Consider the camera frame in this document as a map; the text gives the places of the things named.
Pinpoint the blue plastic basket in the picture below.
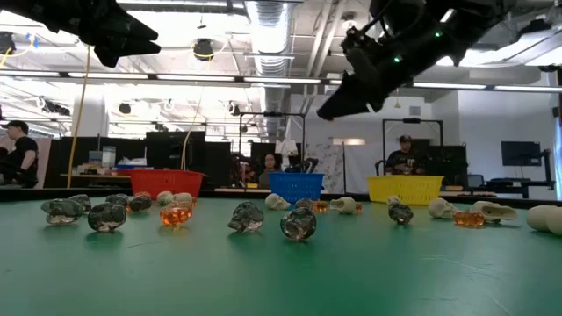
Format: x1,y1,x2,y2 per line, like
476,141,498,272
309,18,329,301
268,172,325,205

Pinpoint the silver ventilation duct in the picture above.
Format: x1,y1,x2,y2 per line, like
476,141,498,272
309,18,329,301
243,0,296,141

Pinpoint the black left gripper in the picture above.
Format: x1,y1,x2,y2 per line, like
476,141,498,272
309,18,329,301
17,0,162,69

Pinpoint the black desk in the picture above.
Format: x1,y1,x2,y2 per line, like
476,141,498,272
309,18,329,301
485,148,555,199

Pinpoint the black metal gantry frame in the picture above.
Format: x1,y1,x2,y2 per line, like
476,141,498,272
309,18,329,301
381,117,444,176
238,111,307,190

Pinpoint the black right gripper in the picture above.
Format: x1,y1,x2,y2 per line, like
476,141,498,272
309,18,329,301
315,38,436,123

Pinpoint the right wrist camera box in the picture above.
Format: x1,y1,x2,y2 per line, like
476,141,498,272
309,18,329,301
341,25,384,67

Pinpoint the black wall monitor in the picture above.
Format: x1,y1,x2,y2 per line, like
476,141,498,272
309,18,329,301
501,140,542,167

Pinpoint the pink curtain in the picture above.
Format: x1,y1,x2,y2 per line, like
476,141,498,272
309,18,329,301
37,136,53,189

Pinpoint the yellow extension cord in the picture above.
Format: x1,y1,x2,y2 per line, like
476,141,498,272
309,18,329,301
66,43,92,190

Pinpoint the red plastic basket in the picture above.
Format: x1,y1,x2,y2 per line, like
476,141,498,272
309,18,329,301
126,169,206,201

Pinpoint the person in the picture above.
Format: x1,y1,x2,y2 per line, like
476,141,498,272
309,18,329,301
385,133,425,176
0,119,40,189
257,153,285,190

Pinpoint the black round ceiling fixture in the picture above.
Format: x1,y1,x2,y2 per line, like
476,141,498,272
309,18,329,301
192,38,215,61

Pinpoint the black partition wall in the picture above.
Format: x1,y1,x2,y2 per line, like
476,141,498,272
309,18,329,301
43,130,234,189

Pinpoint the yellow plastic basket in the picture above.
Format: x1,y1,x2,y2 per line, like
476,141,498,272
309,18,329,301
366,175,444,206

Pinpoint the white hanging cloth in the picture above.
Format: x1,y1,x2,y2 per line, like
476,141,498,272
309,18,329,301
275,139,299,172

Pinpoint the wooden work table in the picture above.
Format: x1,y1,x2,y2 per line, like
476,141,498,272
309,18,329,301
60,173,133,180

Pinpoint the patterned white sheet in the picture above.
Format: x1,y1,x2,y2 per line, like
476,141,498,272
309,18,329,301
306,143,346,194

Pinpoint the clear plastic container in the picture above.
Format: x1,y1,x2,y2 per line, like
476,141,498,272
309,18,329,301
101,146,117,169

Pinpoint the green table mat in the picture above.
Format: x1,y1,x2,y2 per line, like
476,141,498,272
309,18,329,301
0,195,562,316

